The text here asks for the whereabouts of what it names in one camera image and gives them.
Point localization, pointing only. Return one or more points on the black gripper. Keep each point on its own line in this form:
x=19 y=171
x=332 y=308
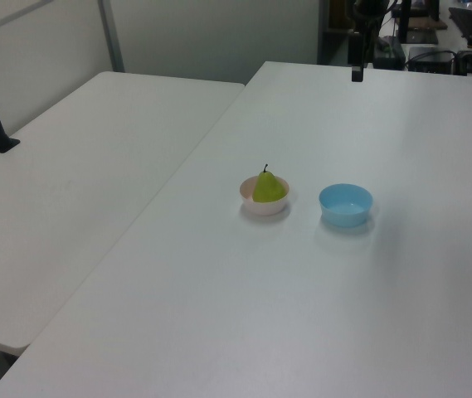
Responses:
x=369 y=10

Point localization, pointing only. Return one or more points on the green pear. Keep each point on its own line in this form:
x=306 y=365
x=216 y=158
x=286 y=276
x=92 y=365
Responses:
x=267 y=191

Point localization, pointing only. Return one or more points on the blue plastic bowl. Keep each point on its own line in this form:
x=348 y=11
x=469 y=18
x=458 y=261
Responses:
x=345 y=215

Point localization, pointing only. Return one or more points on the pink plastic bowl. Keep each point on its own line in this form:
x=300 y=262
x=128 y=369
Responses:
x=263 y=208

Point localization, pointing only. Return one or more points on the black monitor pole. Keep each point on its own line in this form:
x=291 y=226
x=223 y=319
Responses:
x=405 y=20

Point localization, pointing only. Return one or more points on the black electronics box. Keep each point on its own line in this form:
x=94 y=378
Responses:
x=430 y=59

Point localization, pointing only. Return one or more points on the white side table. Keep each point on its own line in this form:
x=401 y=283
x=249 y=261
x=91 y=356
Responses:
x=94 y=174

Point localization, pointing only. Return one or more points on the grey partition frame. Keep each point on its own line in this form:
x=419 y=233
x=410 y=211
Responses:
x=111 y=37

